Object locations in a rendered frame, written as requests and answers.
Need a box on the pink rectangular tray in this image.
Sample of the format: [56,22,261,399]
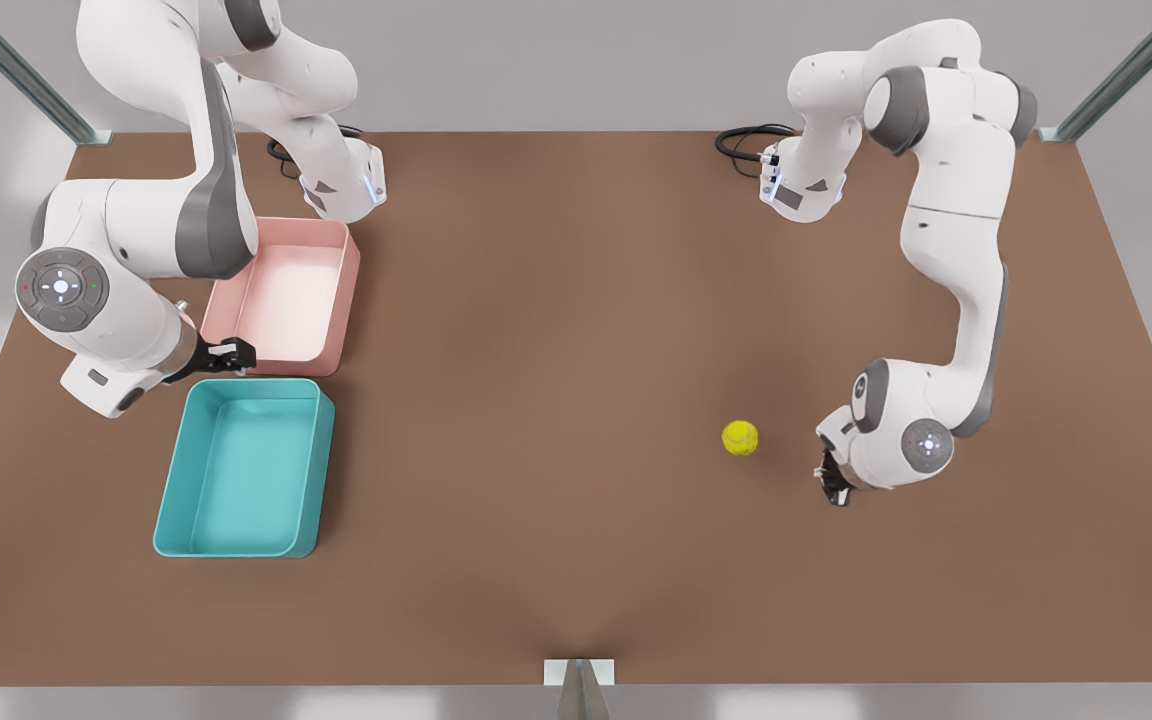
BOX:
[200,217,361,378]

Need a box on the teal rectangular tray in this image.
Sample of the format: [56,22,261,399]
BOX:
[153,378,336,559]

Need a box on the black cable loop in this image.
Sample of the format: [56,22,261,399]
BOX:
[715,124,799,180]
[266,125,365,181]

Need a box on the silver frame post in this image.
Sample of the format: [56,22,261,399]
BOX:
[1038,0,1152,144]
[544,658,615,720]
[0,0,113,147]

